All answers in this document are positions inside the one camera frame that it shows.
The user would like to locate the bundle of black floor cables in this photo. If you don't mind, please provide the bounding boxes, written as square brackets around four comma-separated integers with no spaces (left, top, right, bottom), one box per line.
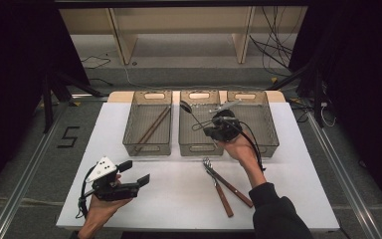
[248,6,295,78]

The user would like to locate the person's left hand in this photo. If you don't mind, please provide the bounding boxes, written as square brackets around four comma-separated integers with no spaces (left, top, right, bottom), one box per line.
[79,195,133,231]

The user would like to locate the black metal stand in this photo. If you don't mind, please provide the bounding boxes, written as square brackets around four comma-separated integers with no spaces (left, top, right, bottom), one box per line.
[40,70,104,134]
[267,61,326,128]

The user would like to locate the grey translucent plastic bin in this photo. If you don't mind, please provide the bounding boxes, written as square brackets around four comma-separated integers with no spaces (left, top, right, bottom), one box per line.
[226,91,281,158]
[122,90,173,157]
[178,90,227,157]

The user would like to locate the white plug with cable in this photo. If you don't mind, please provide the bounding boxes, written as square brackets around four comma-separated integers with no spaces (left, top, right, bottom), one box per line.
[319,102,337,128]

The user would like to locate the light wooden desk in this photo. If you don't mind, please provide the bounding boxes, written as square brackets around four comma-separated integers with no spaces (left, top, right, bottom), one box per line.
[59,6,308,66]

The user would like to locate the black curtain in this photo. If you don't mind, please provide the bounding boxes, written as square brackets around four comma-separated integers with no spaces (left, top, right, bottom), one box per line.
[289,0,382,212]
[0,0,92,203]

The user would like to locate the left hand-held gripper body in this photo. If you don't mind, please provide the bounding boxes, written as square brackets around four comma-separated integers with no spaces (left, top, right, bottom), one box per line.
[85,156,139,202]

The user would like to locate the aluminium floor rail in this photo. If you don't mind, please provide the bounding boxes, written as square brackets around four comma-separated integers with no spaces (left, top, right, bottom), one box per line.
[306,112,382,239]
[0,101,72,239]

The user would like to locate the person's right hand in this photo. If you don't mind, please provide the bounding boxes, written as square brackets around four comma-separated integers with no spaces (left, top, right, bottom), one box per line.
[217,132,262,177]

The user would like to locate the left hand-held gripper black cable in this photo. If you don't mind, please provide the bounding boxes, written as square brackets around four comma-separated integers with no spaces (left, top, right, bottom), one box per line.
[75,166,96,220]

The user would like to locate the thin black floor wire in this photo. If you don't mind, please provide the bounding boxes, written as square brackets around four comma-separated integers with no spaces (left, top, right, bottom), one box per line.
[81,55,112,70]

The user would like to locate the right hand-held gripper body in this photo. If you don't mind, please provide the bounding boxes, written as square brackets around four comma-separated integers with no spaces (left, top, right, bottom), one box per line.
[208,100,243,142]

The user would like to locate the right hand-held gripper black cable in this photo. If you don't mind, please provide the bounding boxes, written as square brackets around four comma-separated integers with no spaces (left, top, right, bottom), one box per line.
[238,119,267,172]

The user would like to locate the hand-held gripper black cable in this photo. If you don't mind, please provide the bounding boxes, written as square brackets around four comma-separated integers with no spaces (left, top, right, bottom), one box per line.
[238,119,267,172]
[75,166,96,220]

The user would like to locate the white table sheet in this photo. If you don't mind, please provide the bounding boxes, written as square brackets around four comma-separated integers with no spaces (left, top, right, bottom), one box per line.
[56,101,341,232]

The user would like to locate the wooden-handled metal fork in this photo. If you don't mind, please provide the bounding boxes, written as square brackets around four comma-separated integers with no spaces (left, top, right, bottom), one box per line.
[205,162,255,209]
[202,157,235,218]

